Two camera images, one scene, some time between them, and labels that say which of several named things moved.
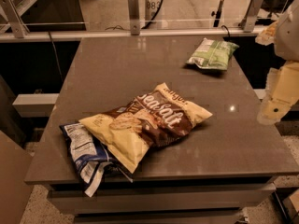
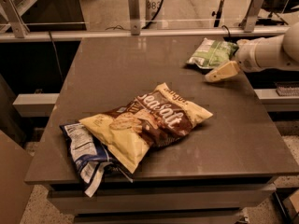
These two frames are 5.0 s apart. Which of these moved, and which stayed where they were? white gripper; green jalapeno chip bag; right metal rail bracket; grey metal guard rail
Moved: white gripper
Stayed: grey metal guard rail; green jalapeno chip bag; right metal rail bracket
